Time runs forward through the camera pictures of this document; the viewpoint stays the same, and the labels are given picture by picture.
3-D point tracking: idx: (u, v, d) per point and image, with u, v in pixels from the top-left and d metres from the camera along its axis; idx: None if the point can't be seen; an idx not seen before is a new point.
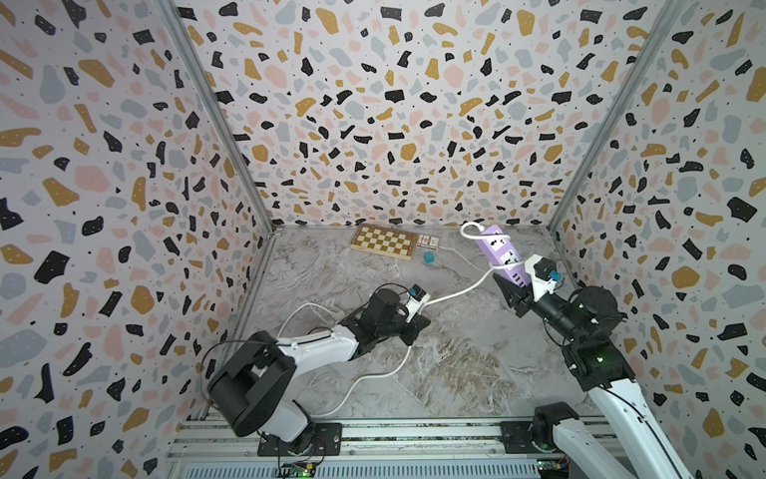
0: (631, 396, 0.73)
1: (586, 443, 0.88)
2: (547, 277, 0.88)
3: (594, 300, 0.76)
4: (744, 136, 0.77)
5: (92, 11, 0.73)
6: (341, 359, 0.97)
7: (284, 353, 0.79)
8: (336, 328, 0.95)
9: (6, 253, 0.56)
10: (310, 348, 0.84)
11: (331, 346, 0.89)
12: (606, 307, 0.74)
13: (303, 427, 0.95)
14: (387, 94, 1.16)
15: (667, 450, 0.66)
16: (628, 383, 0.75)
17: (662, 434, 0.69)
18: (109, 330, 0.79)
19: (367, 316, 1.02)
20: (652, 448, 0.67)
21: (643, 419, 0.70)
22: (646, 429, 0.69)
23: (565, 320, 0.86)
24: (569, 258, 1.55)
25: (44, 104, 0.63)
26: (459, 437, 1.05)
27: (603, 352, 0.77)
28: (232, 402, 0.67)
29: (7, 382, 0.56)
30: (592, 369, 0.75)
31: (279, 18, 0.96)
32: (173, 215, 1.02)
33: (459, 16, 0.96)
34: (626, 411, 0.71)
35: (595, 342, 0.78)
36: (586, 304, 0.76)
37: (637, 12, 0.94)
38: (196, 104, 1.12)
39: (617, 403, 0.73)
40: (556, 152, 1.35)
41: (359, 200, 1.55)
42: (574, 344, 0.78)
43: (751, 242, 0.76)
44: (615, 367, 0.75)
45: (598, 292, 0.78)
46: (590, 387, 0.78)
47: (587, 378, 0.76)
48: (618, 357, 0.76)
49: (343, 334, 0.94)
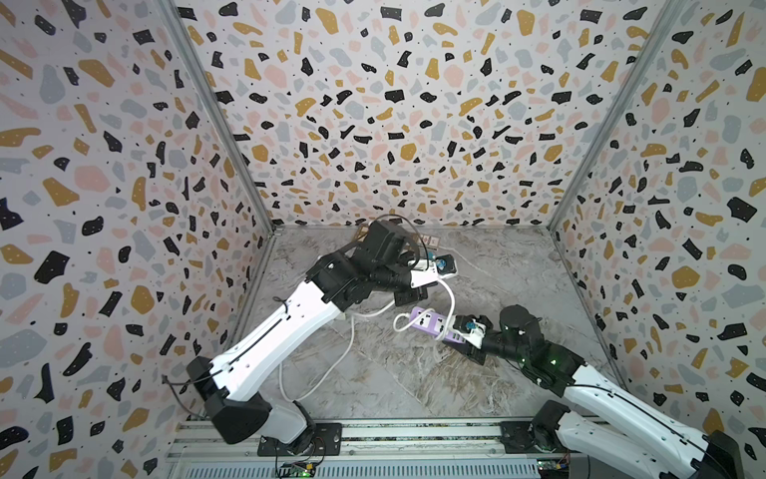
0: (592, 378, 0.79)
1: (590, 433, 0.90)
2: (467, 329, 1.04)
3: (512, 316, 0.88)
4: (744, 135, 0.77)
5: (92, 11, 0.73)
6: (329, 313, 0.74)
7: (221, 380, 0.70)
8: (290, 300, 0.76)
9: (6, 252, 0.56)
10: (252, 362, 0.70)
11: (280, 334, 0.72)
12: (522, 317, 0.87)
13: (303, 428, 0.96)
14: (387, 94, 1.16)
15: (644, 408, 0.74)
16: (585, 370, 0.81)
17: (633, 397, 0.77)
18: (109, 330, 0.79)
19: (362, 255, 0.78)
20: (635, 414, 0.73)
21: (612, 393, 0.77)
22: (620, 400, 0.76)
23: (509, 348, 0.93)
24: (569, 259, 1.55)
25: (44, 104, 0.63)
26: (459, 437, 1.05)
27: (553, 353, 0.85)
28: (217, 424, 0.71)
29: (7, 382, 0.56)
30: (555, 374, 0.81)
31: (279, 18, 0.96)
32: (173, 215, 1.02)
33: (459, 16, 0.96)
34: (597, 395, 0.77)
35: (540, 351, 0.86)
36: (509, 324, 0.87)
37: (637, 12, 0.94)
38: (196, 104, 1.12)
39: (587, 392, 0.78)
40: (556, 153, 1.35)
41: (359, 200, 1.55)
42: (527, 360, 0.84)
43: (751, 242, 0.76)
44: (567, 362, 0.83)
45: (513, 308, 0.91)
46: (563, 391, 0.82)
47: (556, 385, 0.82)
48: (565, 352, 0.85)
49: (303, 304, 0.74)
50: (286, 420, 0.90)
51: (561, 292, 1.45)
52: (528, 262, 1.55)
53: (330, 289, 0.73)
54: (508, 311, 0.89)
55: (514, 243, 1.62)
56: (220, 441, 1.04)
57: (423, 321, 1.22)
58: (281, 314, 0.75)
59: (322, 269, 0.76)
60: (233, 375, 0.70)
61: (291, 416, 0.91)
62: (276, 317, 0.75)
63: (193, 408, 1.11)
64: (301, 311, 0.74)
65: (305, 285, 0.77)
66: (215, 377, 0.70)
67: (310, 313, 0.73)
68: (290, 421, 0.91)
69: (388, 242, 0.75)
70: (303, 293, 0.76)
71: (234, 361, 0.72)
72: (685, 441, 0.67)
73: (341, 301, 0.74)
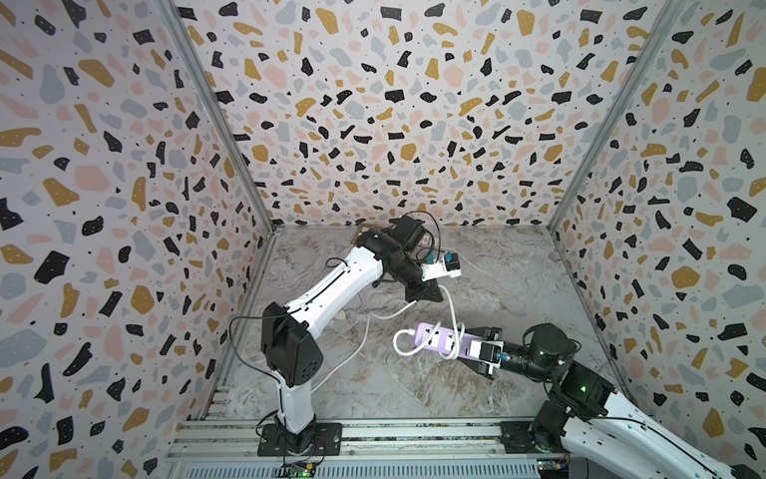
0: (624, 408, 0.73)
1: (598, 442, 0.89)
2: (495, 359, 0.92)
3: (550, 341, 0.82)
4: (744, 135, 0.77)
5: (92, 11, 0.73)
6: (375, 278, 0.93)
7: (298, 316, 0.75)
8: (349, 259, 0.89)
9: (6, 252, 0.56)
10: (323, 301, 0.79)
11: (347, 284, 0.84)
12: (563, 345, 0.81)
13: (309, 420, 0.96)
14: (387, 94, 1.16)
15: (675, 440, 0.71)
16: (616, 398, 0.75)
17: (664, 429, 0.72)
18: (109, 330, 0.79)
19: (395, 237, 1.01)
20: (669, 449, 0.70)
21: (646, 425, 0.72)
22: (653, 433, 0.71)
23: (533, 365, 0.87)
24: (569, 259, 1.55)
25: (44, 104, 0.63)
26: (459, 437, 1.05)
27: (578, 377, 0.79)
28: (283, 364, 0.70)
29: (7, 382, 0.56)
30: (583, 401, 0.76)
31: (279, 18, 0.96)
32: (173, 215, 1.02)
33: (459, 16, 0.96)
34: (631, 428, 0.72)
35: (568, 373, 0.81)
36: (548, 351, 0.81)
37: (637, 12, 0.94)
38: (196, 104, 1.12)
39: (621, 424, 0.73)
40: (556, 153, 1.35)
41: (359, 200, 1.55)
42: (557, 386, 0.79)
43: (751, 242, 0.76)
44: (594, 387, 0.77)
45: (546, 330, 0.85)
46: (589, 415, 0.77)
47: (586, 410, 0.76)
48: (589, 372, 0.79)
49: (359, 261, 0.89)
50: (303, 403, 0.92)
51: (561, 292, 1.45)
52: (528, 262, 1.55)
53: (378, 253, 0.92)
54: (546, 337, 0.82)
55: (513, 243, 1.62)
56: (220, 441, 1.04)
57: (431, 342, 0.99)
58: (343, 268, 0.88)
59: (369, 238, 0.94)
60: (311, 312, 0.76)
61: (309, 400, 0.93)
62: (338, 270, 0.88)
63: (193, 407, 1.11)
64: (358, 266, 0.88)
65: (357, 249, 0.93)
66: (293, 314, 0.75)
67: (365, 267, 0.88)
68: (306, 406, 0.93)
69: (415, 230, 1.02)
70: (359, 254, 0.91)
71: (309, 301, 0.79)
72: None
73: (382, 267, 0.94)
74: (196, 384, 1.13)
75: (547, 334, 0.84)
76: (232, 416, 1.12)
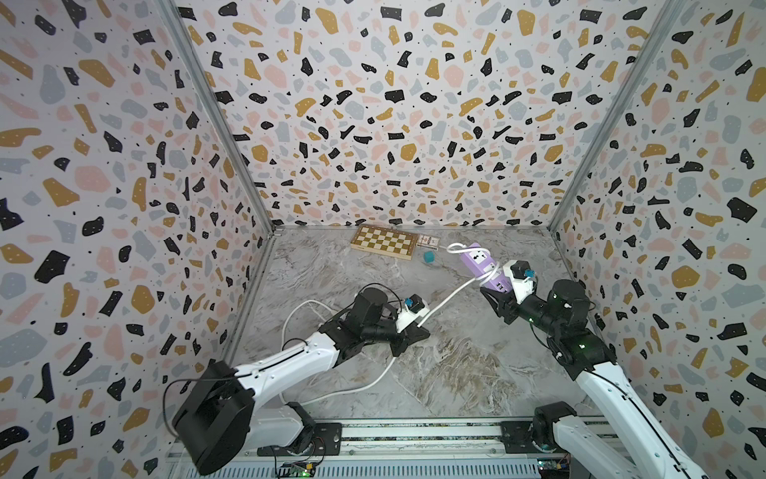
0: (613, 376, 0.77)
1: (585, 437, 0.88)
2: (523, 277, 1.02)
3: (568, 288, 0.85)
4: (744, 135, 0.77)
5: (92, 11, 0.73)
6: (323, 367, 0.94)
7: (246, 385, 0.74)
8: (309, 341, 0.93)
9: (6, 252, 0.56)
10: (276, 373, 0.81)
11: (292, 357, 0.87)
12: (574, 292, 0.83)
13: (299, 430, 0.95)
14: (387, 94, 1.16)
15: (653, 423, 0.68)
16: (610, 366, 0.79)
17: (648, 411, 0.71)
18: (109, 330, 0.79)
19: (352, 319, 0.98)
20: (639, 423, 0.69)
21: (626, 396, 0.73)
22: (631, 405, 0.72)
23: (545, 318, 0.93)
24: (569, 259, 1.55)
25: (44, 104, 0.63)
26: (459, 437, 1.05)
27: (585, 340, 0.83)
28: (192, 447, 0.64)
29: (7, 382, 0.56)
30: (575, 355, 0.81)
31: (279, 18, 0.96)
32: (173, 215, 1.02)
33: (459, 16, 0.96)
34: (610, 391, 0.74)
35: (575, 332, 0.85)
36: (558, 293, 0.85)
37: (637, 12, 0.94)
38: (196, 104, 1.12)
39: (601, 385, 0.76)
40: (557, 153, 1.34)
41: (359, 200, 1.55)
42: (557, 335, 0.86)
43: (751, 242, 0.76)
44: (596, 352, 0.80)
45: (570, 283, 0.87)
46: (577, 376, 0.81)
47: (574, 367, 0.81)
48: (598, 342, 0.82)
49: (320, 345, 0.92)
50: (281, 425, 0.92)
51: None
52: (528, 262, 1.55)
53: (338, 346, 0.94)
54: (563, 283, 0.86)
55: (513, 243, 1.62)
56: None
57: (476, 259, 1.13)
58: (302, 348, 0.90)
59: (332, 329, 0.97)
60: (260, 381, 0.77)
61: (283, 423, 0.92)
62: (297, 349, 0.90)
63: None
64: (318, 349, 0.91)
65: (319, 336, 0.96)
66: (240, 380, 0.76)
67: (324, 350, 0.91)
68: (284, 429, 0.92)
69: (372, 308, 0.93)
70: (321, 339, 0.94)
71: (260, 370, 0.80)
72: (679, 467, 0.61)
73: (339, 358, 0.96)
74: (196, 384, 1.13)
75: (569, 285, 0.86)
76: None
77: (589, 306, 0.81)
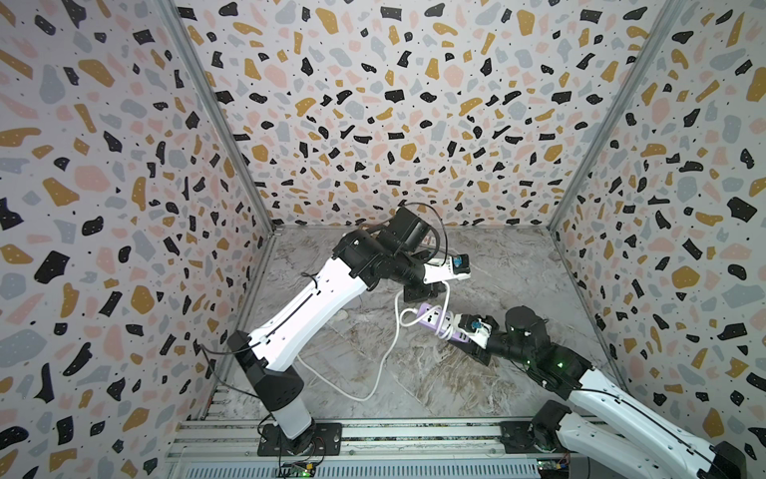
0: (599, 383, 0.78)
1: (591, 435, 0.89)
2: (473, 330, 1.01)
3: (519, 316, 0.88)
4: (744, 135, 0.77)
5: (91, 11, 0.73)
6: (348, 294, 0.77)
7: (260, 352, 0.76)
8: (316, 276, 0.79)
9: (6, 253, 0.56)
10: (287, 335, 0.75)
11: (299, 306, 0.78)
12: (527, 318, 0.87)
13: (305, 426, 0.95)
14: (387, 94, 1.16)
15: (651, 415, 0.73)
16: (590, 374, 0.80)
17: (641, 405, 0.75)
18: (109, 330, 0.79)
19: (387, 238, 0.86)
20: (644, 422, 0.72)
21: (620, 399, 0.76)
22: (628, 406, 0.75)
23: (514, 348, 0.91)
24: (569, 259, 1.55)
25: (44, 104, 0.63)
26: (459, 437, 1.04)
27: (560, 356, 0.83)
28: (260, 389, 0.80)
29: (7, 382, 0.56)
30: (561, 377, 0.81)
31: (279, 18, 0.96)
32: (173, 215, 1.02)
33: (459, 16, 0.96)
34: (605, 401, 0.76)
35: (546, 352, 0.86)
36: (515, 325, 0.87)
37: (637, 12, 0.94)
38: (196, 104, 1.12)
39: (594, 397, 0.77)
40: (556, 153, 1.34)
41: (359, 200, 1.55)
42: (533, 361, 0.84)
43: (751, 242, 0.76)
44: (574, 365, 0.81)
45: (519, 309, 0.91)
46: (568, 394, 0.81)
47: (562, 388, 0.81)
48: (571, 354, 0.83)
49: (332, 281, 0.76)
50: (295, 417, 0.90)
51: (562, 292, 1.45)
52: (528, 262, 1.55)
53: (357, 264, 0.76)
54: (515, 313, 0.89)
55: (513, 243, 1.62)
56: (220, 441, 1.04)
57: (430, 318, 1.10)
58: (311, 289, 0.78)
59: (348, 245, 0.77)
60: (271, 347, 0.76)
61: (302, 408, 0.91)
62: (307, 291, 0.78)
63: (193, 407, 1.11)
64: (330, 287, 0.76)
65: (331, 262, 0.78)
66: (255, 350, 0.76)
67: (338, 289, 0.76)
68: (301, 414, 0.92)
69: (414, 229, 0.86)
70: (332, 269, 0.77)
71: (272, 334, 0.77)
72: (693, 451, 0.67)
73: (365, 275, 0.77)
74: (196, 384, 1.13)
75: (519, 312, 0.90)
76: (232, 416, 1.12)
77: (544, 324, 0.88)
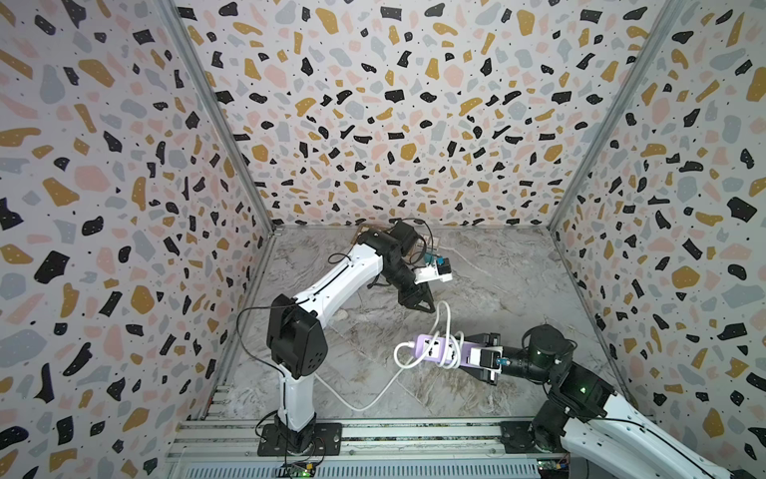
0: (623, 410, 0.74)
1: (598, 444, 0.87)
2: (494, 365, 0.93)
3: (547, 341, 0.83)
4: (744, 135, 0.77)
5: (92, 11, 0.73)
6: (371, 274, 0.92)
7: (308, 307, 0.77)
8: (351, 253, 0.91)
9: (6, 253, 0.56)
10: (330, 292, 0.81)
11: (349, 274, 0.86)
12: (560, 345, 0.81)
13: (309, 418, 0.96)
14: (387, 94, 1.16)
15: (674, 444, 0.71)
16: (614, 399, 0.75)
17: (664, 433, 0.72)
18: (109, 330, 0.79)
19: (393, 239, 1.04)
20: (668, 453, 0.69)
21: (645, 427, 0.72)
22: (652, 435, 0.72)
23: (533, 367, 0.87)
24: (569, 259, 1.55)
25: (44, 104, 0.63)
26: (459, 437, 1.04)
27: (581, 380, 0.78)
28: (288, 356, 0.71)
29: (7, 382, 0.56)
30: (582, 402, 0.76)
31: (279, 18, 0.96)
32: (173, 215, 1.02)
33: (459, 16, 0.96)
34: (630, 430, 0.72)
35: (567, 375, 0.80)
36: (545, 350, 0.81)
37: (637, 12, 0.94)
38: (196, 104, 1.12)
39: (618, 425, 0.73)
40: (556, 153, 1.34)
41: (359, 200, 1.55)
42: (557, 388, 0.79)
43: (751, 242, 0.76)
44: (595, 389, 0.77)
45: (544, 331, 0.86)
46: (589, 417, 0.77)
47: (584, 412, 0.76)
48: (590, 375, 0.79)
49: (362, 256, 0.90)
50: (301, 407, 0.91)
51: (561, 292, 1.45)
52: (528, 262, 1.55)
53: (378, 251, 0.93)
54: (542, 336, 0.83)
55: (513, 243, 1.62)
56: (220, 441, 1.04)
57: (431, 352, 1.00)
58: (347, 262, 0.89)
59: (369, 237, 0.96)
60: (319, 303, 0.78)
61: (310, 397, 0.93)
62: (342, 263, 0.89)
63: (193, 407, 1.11)
64: (361, 260, 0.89)
65: (360, 246, 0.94)
66: (302, 305, 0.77)
67: (368, 261, 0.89)
68: (307, 403, 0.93)
69: (411, 235, 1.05)
70: (362, 250, 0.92)
71: (316, 293, 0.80)
72: None
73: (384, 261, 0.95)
74: (196, 384, 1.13)
75: (545, 335, 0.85)
76: (232, 416, 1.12)
77: (573, 350, 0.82)
